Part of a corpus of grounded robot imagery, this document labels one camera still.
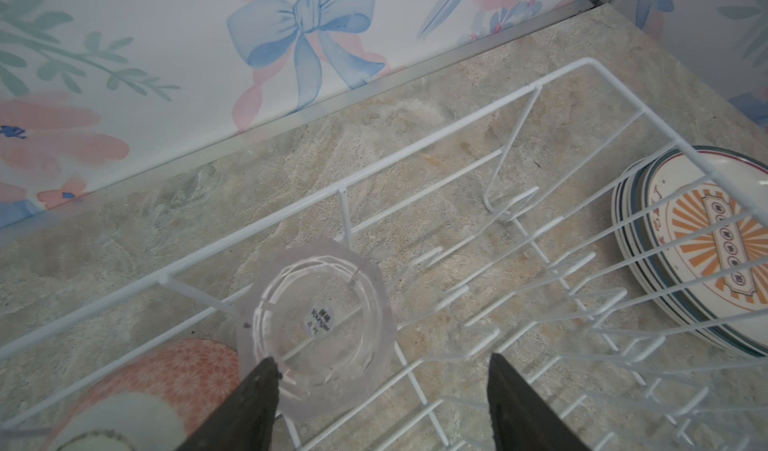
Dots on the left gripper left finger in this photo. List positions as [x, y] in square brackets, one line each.
[245, 420]

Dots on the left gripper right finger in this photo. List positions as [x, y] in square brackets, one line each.
[521, 420]

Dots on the clear drinking glass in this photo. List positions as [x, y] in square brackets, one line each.
[323, 314]

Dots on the white plate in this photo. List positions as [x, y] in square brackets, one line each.
[627, 235]
[710, 267]

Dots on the pink patterned bowl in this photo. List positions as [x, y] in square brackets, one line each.
[154, 402]

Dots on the white wire dish rack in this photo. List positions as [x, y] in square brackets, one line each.
[491, 223]

